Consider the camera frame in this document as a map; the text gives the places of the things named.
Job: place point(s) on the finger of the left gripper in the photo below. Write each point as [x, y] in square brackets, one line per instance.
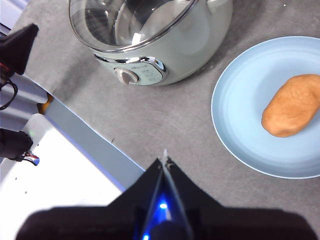
[17, 47]

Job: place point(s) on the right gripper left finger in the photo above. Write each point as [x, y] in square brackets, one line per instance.
[87, 222]

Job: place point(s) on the blue round plate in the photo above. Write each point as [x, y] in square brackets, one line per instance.
[240, 105]

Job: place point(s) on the pale green electric steamer pot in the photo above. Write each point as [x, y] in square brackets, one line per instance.
[175, 50]

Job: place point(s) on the brown potato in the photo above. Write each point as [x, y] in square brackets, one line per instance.
[292, 107]

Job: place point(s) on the small orange object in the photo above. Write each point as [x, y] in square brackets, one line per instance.
[46, 105]

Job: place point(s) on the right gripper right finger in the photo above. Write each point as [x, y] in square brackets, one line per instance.
[237, 222]

